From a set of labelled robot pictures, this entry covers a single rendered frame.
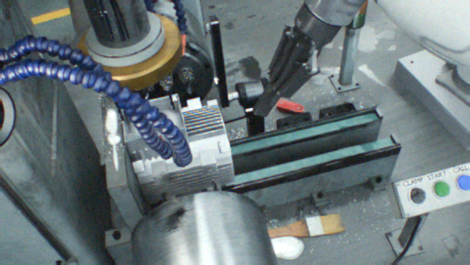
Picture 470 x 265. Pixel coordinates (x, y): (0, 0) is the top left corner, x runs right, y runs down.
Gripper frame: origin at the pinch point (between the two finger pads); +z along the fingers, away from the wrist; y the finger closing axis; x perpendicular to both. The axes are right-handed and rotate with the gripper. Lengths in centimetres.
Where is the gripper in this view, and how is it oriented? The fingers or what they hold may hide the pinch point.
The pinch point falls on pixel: (267, 101)
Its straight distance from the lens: 84.2
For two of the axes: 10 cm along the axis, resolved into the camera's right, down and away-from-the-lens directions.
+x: 8.7, 1.2, 4.7
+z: -4.2, 6.7, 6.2
